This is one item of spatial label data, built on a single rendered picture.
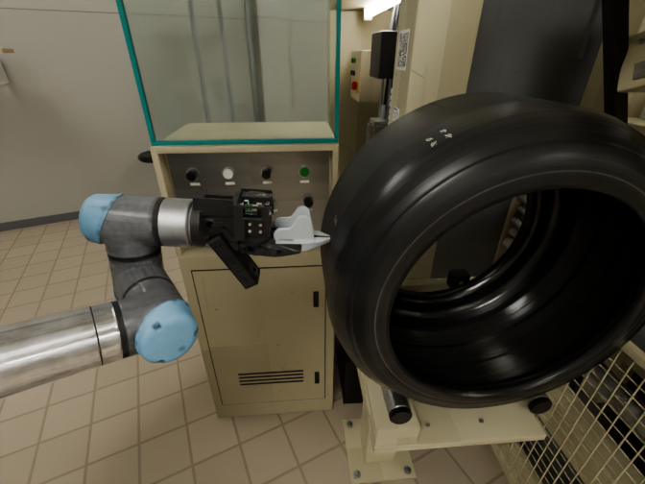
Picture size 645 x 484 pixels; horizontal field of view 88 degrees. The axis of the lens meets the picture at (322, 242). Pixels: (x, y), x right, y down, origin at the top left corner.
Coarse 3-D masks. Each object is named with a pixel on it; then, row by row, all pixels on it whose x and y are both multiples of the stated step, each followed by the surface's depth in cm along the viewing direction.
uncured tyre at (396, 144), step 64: (384, 128) 57; (512, 128) 40; (576, 128) 39; (384, 192) 43; (448, 192) 40; (512, 192) 40; (576, 192) 67; (640, 192) 41; (384, 256) 44; (512, 256) 78; (576, 256) 70; (640, 256) 49; (384, 320) 48; (448, 320) 83; (512, 320) 77; (576, 320) 67; (640, 320) 53; (384, 384) 58; (448, 384) 60; (512, 384) 60
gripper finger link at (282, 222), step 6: (300, 210) 54; (306, 210) 54; (294, 216) 54; (276, 222) 55; (282, 222) 55; (288, 222) 55; (276, 228) 55; (312, 228) 55; (318, 234) 55; (324, 234) 55
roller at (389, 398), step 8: (384, 392) 67; (392, 392) 66; (392, 400) 64; (400, 400) 64; (392, 408) 63; (400, 408) 63; (408, 408) 63; (392, 416) 63; (400, 416) 63; (408, 416) 63
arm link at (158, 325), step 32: (128, 288) 47; (160, 288) 46; (32, 320) 38; (64, 320) 38; (96, 320) 39; (128, 320) 41; (160, 320) 40; (192, 320) 43; (0, 352) 34; (32, 352) 35; (64, 352) 37; (96, 352) 38; (128, 352) 41; (160, 352) 42; (0, 384) 34; (32, 384) 36
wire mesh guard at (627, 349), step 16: (640, 352) 64; (640, 384) 64; (560, 400) 85; (592, 400) 76; (608, 400) 71; (592, 416) 76; (640, 416) 65; (608, 432) 72; (496, 448) 114; (528, 448) 98; (544, 448) 91; (560, 448) 86; (576, 448) 80; (608, 448) 72; (640, 448) 65; (512, 464) 106; (544, 464) 92; (560, 464) 86; (576, 464) 81; (608, 464) 72; (512, 480) 106; (528, 480) 99; (592, 480) 76
